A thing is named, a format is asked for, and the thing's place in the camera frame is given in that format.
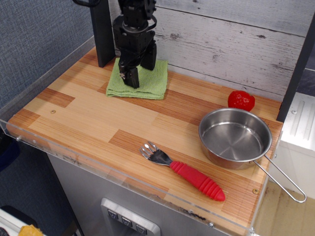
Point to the green cloth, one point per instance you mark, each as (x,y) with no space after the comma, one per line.
(152,83)

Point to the dark grey post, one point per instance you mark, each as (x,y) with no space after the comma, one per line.
(297,72)
(103,35)

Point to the clear acrylic guard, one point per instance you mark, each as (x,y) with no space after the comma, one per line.
(93,144)

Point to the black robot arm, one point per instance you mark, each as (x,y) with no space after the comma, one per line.
(135,12)

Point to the stainless steel pan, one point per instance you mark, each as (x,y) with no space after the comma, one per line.
(236,139)

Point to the dark grey left post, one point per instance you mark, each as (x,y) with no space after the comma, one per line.
(103,35)

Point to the yellow object bottom left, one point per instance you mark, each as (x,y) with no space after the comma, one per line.
(30,230)

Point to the red handled metal fork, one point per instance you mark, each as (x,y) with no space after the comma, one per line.
(199,180)

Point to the white appliance at right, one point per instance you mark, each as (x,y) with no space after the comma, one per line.
(295,152)

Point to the dark grey right post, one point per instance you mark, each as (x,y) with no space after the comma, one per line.
(297,72)

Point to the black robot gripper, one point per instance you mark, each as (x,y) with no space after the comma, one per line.
(137,47)

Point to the red toy strawberry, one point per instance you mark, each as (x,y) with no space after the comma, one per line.
(241,100)

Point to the silver button panel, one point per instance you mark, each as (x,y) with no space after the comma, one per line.
(126,222)

